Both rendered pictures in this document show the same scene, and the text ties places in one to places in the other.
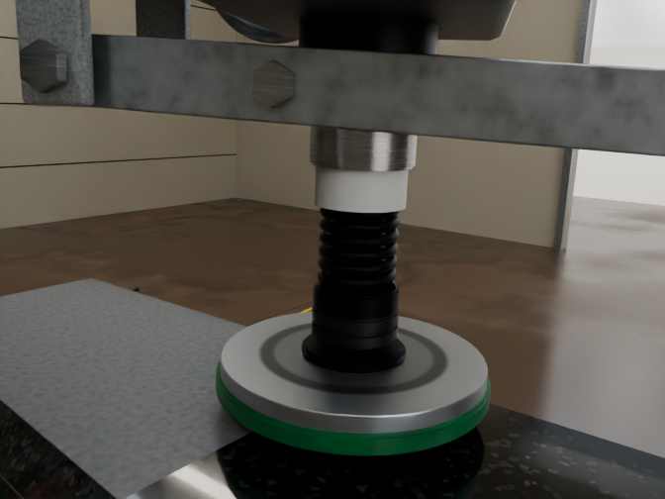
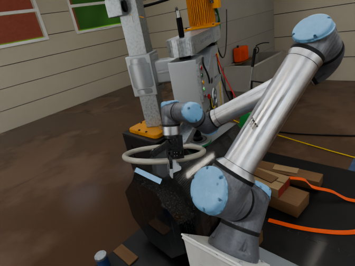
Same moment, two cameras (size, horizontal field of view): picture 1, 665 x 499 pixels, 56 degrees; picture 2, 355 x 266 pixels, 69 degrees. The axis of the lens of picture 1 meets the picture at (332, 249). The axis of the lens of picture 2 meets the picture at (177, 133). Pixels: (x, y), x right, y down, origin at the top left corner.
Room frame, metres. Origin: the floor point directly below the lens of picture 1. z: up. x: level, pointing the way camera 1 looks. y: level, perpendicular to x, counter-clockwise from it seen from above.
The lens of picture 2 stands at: (0.69, -1.98, 1.83)
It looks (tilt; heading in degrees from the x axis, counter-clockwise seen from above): 24 degrees down; 101
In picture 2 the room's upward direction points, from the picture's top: 11 degrees counter-clockwise
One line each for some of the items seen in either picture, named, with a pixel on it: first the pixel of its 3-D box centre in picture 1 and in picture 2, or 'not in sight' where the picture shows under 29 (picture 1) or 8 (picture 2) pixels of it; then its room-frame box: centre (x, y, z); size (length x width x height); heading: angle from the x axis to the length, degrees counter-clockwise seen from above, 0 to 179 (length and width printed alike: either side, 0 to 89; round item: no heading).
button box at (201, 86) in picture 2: not in sight; (201, 82); (0.57, -0.11, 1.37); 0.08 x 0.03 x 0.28; 78
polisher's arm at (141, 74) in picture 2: not in sight; (164, 69); (0.16, 0.66, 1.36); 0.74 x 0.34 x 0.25; 175
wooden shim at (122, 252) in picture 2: not in sight; (125, 254); (-0.28, -0.44, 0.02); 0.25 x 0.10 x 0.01; 144
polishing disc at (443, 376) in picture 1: (352, 358); (198, 140); (0.47, -0.02, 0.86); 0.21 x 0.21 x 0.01
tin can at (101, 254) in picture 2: not in sight; (102, 260); (-0.44, -0.54, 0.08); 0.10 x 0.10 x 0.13
